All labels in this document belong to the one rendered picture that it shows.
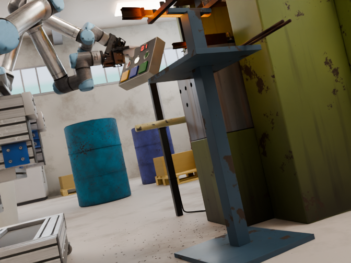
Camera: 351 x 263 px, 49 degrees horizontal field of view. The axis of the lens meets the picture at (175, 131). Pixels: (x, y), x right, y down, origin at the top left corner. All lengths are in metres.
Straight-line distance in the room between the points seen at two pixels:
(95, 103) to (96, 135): 4.79
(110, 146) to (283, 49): 3.23
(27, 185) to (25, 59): 3.02
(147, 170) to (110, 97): 3.68
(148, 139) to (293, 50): 4.49
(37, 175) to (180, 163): 3.85
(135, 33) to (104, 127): 5.56
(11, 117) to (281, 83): 1.13
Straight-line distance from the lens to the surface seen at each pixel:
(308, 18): 1.97
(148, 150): 6.12
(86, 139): 4.67
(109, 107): 9.43
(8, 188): 4.48
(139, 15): 1.66
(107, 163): 4.66
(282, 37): 1.85
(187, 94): 2.14
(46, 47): 1.99
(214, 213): 2.14
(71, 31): 2.20
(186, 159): 5.45
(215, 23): 2.50
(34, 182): 8.42
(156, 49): 2.55
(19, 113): 1.55
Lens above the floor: 0.44
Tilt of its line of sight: 3 degrees up
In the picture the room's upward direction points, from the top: 12 degrees counter-clockwise
